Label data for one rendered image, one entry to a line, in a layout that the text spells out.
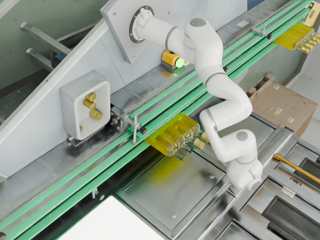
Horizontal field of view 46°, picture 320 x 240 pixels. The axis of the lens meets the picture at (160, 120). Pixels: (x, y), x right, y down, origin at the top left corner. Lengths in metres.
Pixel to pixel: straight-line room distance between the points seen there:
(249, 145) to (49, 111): 0.73
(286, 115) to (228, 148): 4.58
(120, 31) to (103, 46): 0.09
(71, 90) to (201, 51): 0.49
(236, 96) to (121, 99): 0.59
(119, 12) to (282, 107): 4.68
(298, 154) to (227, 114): 0.88
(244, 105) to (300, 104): 4.87
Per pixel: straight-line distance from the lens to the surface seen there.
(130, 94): 1.66
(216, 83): 1.24
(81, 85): 1.43
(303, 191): 1.88
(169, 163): 1.77
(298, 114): 5.89
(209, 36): 1.30
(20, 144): 1.46
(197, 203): 1.65
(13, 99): 2.17
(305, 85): 7.91
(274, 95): 6.09
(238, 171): 1.42
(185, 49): 1.41
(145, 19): 1.51
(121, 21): 1.45
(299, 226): 1.78
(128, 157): 1.65
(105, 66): 1.55
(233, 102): 1.24
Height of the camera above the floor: 1.68
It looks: 25 degrees down
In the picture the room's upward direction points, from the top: 123 degrees clockwise
